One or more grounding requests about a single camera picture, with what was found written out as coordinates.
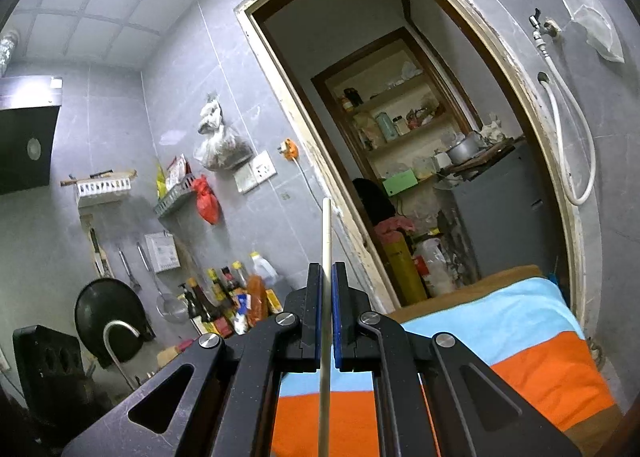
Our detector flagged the large oil jug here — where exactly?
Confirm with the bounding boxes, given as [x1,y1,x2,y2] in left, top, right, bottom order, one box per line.
[248,250,284,313]

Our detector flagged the sauce bottle red cap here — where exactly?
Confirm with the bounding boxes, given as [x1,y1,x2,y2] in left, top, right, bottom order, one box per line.
[220,265,240,296]

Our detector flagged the white wall box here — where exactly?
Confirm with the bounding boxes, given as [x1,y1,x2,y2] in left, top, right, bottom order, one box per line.
[143,230,182,273]

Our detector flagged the green box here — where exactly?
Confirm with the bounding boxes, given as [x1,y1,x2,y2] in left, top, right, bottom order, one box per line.
[382,169,419,197]

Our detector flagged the wooden cutting board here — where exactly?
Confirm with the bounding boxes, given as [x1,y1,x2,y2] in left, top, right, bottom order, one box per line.
[79,209,109,278]

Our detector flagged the metal pot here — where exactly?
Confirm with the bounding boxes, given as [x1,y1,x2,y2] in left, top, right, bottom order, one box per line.
[444,131,486,166]

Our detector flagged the clear bottle yellow cap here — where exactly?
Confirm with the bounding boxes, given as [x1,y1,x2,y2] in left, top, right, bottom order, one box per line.
[230,260,250,291]

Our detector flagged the steel mesh strainer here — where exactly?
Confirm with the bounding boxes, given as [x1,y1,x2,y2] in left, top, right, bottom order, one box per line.
[136,241,189,323]

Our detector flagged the dark pump bottle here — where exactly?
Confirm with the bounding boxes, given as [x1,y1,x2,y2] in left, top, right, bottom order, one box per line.
[178,281,201,323]

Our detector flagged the pale wooden chopstick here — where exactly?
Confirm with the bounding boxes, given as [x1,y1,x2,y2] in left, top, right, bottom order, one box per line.
[317,197,334,457]

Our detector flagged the wall tap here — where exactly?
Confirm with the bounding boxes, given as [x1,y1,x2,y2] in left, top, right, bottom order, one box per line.
[528,8,561,40]

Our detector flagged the curved steel faucet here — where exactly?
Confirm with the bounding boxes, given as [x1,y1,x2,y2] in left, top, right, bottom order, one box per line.
[102,320,144,388]

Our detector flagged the white wall basket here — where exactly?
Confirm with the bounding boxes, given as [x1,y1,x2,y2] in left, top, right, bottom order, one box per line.
[76,175,135,198]

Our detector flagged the sauce bottle yellow cap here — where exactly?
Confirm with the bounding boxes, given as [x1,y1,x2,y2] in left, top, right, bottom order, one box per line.
[207,267,226,308]

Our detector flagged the white red plastic bag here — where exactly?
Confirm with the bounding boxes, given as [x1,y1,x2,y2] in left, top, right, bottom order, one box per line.
[412,236,456,296]

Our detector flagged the wooden shelf unit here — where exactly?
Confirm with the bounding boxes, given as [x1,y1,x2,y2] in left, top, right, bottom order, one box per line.
[310,27,481,188]

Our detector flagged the red white packets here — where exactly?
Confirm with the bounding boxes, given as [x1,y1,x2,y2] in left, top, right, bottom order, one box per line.
[166,154,189,190]

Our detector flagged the white wall socket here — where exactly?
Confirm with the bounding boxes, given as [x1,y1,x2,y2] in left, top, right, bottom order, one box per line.
[249,150,277,184]

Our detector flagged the black wok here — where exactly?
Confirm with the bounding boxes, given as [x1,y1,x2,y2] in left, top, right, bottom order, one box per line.
[74,277,156,368]

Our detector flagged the white wall switch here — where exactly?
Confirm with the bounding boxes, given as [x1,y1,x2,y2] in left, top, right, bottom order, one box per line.
[233,164,259,194]

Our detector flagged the white hose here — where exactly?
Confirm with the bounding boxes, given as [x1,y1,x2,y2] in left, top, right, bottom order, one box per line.
[537,37,597,206]

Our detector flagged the blue orange striped cloth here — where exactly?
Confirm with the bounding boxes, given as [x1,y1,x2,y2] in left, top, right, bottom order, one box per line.
[272,264,624,457]

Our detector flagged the blue white packet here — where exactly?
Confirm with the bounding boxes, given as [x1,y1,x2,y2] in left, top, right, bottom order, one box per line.
[232,294,251,336]

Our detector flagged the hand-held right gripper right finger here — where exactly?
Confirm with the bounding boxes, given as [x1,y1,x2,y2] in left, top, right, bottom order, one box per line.
[332,261,583,457]

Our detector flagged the steel black range hood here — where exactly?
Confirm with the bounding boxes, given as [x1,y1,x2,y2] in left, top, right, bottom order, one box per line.
[0,76,64,196]

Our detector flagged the green thermos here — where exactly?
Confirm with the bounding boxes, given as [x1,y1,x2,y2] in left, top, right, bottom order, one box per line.
[374,111,396,143]

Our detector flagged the pink cloth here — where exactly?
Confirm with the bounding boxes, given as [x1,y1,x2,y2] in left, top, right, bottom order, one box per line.
[374,216,416,238]

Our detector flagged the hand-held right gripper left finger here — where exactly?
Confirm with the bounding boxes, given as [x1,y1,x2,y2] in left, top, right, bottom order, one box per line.
[60,262,322,457]

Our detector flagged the worn wooden door frame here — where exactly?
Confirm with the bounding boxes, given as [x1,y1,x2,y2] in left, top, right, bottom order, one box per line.
[234,0,589,333]

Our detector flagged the foil exhaust duct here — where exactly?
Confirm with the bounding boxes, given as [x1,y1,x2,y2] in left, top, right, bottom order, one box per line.
[0,31,19,76]

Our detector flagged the kitchen knife black handle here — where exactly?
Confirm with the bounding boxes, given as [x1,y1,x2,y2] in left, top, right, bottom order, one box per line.
[88,227,109,278]

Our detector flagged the black bag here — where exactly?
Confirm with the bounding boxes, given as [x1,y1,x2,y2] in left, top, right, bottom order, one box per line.
[352,177,396,228]

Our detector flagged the clear bag of dried goods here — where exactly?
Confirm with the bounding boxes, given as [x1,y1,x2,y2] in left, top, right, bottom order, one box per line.
[193,94,254,172]

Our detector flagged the grey wall basket shelf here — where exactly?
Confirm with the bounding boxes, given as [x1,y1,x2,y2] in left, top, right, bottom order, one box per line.
[153,175,197,218]

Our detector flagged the crumpled white cloth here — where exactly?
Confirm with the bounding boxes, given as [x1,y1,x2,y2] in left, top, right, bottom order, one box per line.
[479,111,506,143]

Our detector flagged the dark sauce bottle brown cap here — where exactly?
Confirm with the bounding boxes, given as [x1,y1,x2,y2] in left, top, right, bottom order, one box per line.
[187,277,221,333]

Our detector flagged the yellow gas cylinder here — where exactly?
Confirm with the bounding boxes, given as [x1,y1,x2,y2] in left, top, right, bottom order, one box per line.
[382,231,429,308]

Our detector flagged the grey cabinet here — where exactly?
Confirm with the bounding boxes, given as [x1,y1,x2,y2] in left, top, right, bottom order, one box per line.
[434,139,556,288]

